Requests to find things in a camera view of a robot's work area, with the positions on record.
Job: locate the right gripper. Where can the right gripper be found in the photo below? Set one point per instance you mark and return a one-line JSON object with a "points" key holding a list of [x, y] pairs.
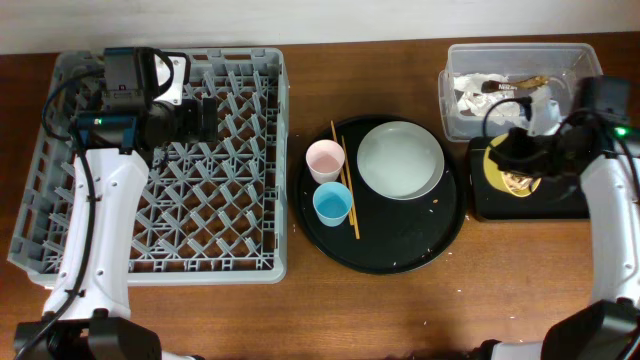
{"points": [[508, 158]]}

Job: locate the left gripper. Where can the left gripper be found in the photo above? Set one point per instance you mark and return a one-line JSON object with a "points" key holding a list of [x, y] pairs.
{"points": [[192, 129]]}

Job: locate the brown food scraps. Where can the brown food scraps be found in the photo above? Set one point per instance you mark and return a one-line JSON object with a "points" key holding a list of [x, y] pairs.
{"points": [[516, 183]]}

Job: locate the yellow bowl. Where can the yellow bowl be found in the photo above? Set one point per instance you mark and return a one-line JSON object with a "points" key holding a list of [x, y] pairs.
{"points": [[494, 177]]}

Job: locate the gold snack wrapper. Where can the gold snack wrapper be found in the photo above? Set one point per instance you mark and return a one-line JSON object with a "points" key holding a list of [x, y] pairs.
{"points": [[492, 86]]}

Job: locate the white tissue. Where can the white tissue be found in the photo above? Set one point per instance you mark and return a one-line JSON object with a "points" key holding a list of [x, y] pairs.
{"points": [[470, 98]]}

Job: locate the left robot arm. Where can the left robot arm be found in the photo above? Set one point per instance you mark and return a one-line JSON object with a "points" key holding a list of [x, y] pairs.
{"points": [[138, 108]]}

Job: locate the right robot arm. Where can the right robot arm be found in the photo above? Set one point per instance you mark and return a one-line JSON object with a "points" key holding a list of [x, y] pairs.
{"points": [[597, 144]]}

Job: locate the black rectangular tray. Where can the black rectangular tray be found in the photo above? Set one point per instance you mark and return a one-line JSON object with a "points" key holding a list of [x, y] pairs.
{"points": [[559, 199]]}

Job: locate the clear plastic bin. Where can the clear plastic bin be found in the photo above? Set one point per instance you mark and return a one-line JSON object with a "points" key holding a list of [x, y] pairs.
{"points": [[540, 108]]}

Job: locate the pink plastic cup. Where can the pink plastic cup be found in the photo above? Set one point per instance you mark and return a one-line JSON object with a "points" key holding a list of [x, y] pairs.
{"points": [[324, 159]]}

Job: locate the grey round plate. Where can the grey round plate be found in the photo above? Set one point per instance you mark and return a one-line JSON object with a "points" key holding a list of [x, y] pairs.
{"points": [[400, 160]]}

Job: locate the wooden chopstick right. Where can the wooden chopstick right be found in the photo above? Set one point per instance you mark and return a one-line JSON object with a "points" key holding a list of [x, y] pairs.
{"points": [[353, 211]]}

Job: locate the blue plastic cup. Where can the blue plastic cup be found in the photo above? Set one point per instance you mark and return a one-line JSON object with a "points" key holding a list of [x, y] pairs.
{"points": [[332, 202]]}

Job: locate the round black tray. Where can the round black tray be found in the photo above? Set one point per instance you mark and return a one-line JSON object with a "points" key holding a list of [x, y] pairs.
{"points": [[395, 235]]}

